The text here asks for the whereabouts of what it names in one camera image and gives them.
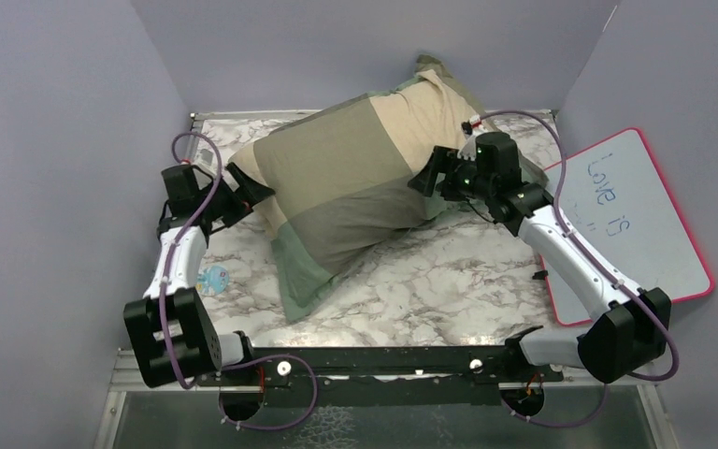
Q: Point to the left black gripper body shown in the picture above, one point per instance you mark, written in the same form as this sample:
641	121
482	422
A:
225	203

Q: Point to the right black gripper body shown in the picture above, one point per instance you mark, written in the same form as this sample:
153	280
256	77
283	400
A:
461	181

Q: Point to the patchwork and blue pillowcase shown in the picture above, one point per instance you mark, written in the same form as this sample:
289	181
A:
340	178

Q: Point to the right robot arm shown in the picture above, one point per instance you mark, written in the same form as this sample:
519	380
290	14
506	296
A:
629	324

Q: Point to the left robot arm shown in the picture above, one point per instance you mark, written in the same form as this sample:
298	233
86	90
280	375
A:
169	328

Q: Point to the blue packaged toothbrush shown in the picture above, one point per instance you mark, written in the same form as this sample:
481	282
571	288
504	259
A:
212	281

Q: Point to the black whiteboard marker clip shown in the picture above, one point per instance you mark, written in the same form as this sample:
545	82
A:
540	275

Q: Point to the pink framed whiteboard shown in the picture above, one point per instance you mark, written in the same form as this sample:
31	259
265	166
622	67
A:
616	195

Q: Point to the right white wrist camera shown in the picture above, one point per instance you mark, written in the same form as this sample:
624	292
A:
472	128

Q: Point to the aluminium table frame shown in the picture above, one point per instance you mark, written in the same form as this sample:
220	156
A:
175	342

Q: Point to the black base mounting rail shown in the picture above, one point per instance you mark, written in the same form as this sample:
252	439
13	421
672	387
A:
378	376

